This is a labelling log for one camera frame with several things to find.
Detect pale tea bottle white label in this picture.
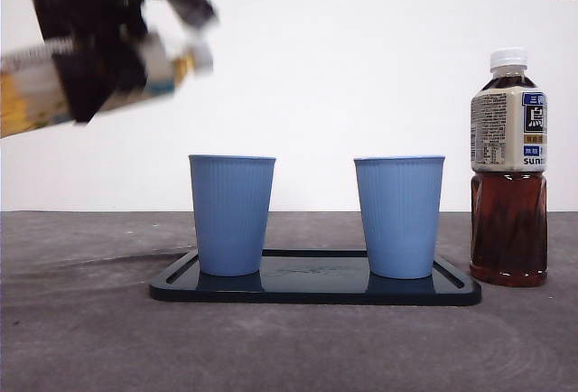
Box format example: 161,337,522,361
0,33,216,140

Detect dark oolong tea bottle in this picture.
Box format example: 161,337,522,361
469,47,550,288

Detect dark blue tray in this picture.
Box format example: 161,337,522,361
149,248,483,306

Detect blue ribbed cup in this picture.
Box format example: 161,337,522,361
188,154,277,277
353,154,447,280

